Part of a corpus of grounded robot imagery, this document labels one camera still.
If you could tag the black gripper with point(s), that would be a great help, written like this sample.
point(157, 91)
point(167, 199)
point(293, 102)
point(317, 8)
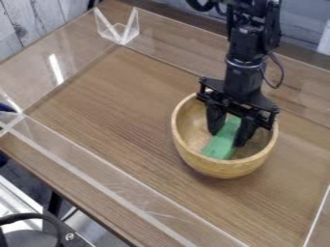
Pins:
point(237, 95)

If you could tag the green rectangular block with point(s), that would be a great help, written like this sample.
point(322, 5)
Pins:
point(221, 145)

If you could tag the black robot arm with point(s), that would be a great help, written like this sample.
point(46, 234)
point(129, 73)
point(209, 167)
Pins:
point(254, 34)

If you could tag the brown wooden bowl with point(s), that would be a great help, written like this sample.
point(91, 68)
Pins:
point(191, 138)

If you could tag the black metal table leg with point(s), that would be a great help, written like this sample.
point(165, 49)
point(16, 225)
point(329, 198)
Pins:
point(55, 204)

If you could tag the blue object at edge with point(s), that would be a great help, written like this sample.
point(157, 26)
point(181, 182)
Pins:
point(7, 108)

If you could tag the clear acrylic tray wall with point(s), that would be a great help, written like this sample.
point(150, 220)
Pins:
point(91, 133)

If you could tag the clear acrylic corner bracket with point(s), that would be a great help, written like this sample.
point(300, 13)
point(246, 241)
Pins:
point(118, 32)

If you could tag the metal bracket with screw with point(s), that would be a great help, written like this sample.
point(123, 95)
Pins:
point(67, 237)

